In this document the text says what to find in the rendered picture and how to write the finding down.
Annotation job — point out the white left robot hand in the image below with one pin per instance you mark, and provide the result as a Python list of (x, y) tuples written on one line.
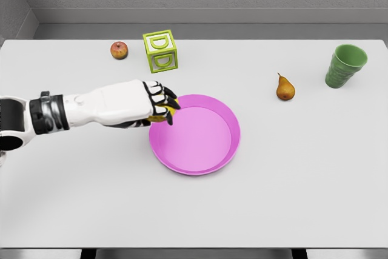
[(127, 101)]

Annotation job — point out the yellow lemon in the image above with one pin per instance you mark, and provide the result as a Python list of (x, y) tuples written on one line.
[(171, 108)]

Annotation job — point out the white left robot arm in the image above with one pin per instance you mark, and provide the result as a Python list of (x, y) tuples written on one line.
[(45, 113)]

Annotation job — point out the pink round plate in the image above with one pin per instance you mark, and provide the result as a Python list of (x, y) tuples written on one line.
[(195, 137)]

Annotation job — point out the red apple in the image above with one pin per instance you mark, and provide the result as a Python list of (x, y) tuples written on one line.
[(119, 50)]

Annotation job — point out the green letter D block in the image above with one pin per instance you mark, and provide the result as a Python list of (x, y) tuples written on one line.
[(160, 51)]

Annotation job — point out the brown pear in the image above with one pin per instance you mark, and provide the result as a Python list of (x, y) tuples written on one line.
[(285, 89)]

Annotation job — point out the green ribbed cup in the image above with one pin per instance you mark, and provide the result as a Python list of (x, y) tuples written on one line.
[(344, 66)]

